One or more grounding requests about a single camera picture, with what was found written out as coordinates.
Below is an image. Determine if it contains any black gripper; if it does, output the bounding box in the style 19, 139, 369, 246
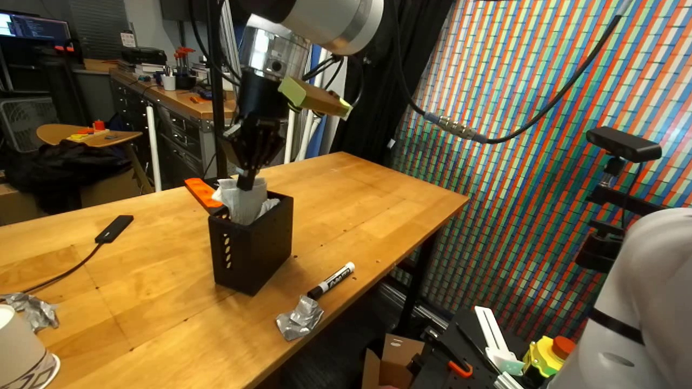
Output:
233, 67, 289, 192

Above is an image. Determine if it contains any white towel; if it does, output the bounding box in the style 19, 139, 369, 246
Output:
214, 170, 280, 227

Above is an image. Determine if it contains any black box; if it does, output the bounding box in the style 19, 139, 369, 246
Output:
206, 190, 297, 299

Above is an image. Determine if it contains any open cardboard box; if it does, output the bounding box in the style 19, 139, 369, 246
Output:
358, 330, 429, 389

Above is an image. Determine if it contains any orange flat block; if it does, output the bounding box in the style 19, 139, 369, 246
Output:
182, 175, 226, 215

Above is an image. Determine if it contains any black vertical pole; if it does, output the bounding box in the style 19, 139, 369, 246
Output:
207, 0, 230, 181

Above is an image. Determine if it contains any wooden workbench with drawers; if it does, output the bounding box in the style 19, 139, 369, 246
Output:
74, 60, 239, 190

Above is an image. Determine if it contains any white marker with black cap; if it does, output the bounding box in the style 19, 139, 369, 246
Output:
305, 259, 356, 303

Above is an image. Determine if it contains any black flat handheld device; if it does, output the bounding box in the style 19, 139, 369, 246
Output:
93, 215, 136, 246

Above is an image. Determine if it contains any black curtain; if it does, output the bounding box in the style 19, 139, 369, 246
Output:
332, 0, 456, 170

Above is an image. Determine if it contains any round wooden stool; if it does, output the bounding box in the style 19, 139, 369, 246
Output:
34, 120, 145, 152

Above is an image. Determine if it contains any black bag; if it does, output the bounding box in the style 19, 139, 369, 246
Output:
0, 139, 136, 215

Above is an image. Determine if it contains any black metal table leg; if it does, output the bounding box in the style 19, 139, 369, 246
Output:
396, 234, 442, 338

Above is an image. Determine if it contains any computer monitor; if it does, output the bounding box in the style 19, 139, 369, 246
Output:
0, 8, 74, 45

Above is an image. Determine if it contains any colourful striped backdrop panel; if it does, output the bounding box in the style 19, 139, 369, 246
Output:
387, 0, 692, 341

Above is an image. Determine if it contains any large white paper cup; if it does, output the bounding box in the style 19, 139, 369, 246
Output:
0, 301, 63, 389

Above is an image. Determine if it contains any yellow red emergency stop button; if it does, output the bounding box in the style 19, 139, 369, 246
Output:
520, 333, 579, 380

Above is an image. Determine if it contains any white rounded machine housing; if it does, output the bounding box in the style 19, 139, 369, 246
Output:
547, 205, 692, 389

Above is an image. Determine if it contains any yellow green wrist camera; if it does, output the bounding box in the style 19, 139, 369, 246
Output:
277, 73, 355, 121

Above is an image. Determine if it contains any thin black device cable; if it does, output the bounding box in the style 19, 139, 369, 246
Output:
19, 241, 106, 294

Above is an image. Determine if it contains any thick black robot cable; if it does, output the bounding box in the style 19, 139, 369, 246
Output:
391, 14, 625, 148

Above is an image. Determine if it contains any orange handled clamp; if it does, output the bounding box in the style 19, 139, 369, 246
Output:
419, 330, 478, 382

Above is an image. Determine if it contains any white plastic bracket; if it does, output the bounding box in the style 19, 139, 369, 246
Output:
471, 304, 526, 380

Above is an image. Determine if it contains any black camera stand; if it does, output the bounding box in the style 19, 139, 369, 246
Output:
575, 153, 662, 277

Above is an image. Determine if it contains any black stereo camera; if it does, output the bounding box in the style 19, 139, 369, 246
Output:
584, 126, 664, 164

